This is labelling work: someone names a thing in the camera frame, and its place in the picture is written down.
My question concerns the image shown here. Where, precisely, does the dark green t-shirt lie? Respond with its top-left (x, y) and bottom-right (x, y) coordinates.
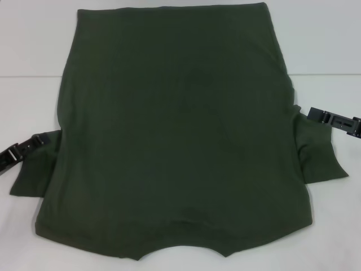
top-left (9, 2), bottom-right (351, 261)

